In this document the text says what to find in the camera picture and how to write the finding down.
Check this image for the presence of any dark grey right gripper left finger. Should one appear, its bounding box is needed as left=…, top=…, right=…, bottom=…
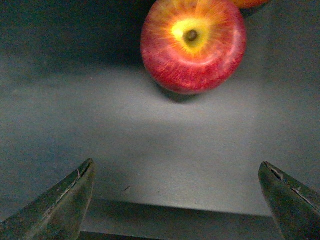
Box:
left=0, top=158, right=95, bottom=240

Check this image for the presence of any red yellow apple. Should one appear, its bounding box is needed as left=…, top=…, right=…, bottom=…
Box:
left=140, top=0, right=247, bottom=95

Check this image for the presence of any black near display tray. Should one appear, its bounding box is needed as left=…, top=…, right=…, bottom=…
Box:
left=0, top=0, right=320, bottom=240

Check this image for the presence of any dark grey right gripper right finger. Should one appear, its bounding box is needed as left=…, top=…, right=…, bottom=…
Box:
left=258, top=161, right=320, bottom=240

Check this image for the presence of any red yellow mango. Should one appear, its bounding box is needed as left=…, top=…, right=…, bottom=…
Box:
left=231, top=0, right=269, bottom=9

